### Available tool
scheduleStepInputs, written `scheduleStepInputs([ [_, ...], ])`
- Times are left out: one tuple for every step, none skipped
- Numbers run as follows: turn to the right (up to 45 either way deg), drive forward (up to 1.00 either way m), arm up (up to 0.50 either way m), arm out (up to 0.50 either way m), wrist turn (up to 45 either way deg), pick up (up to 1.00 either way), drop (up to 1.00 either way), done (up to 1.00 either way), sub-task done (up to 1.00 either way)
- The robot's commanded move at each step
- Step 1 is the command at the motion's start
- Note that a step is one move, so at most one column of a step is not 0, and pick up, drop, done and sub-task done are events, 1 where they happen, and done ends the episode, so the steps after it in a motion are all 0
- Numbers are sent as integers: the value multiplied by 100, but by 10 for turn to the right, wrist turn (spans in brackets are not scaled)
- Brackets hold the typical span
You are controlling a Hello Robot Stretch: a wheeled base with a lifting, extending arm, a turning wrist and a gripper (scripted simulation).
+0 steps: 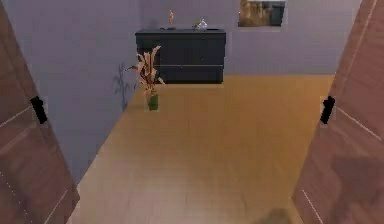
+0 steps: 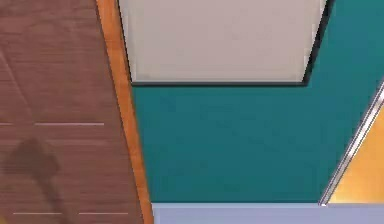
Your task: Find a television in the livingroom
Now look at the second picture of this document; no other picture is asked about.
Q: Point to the yellow panel with white frame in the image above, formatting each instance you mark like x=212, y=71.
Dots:
x=363, y=173

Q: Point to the pale grey cupboard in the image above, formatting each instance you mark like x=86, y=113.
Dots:
x=220, y=40

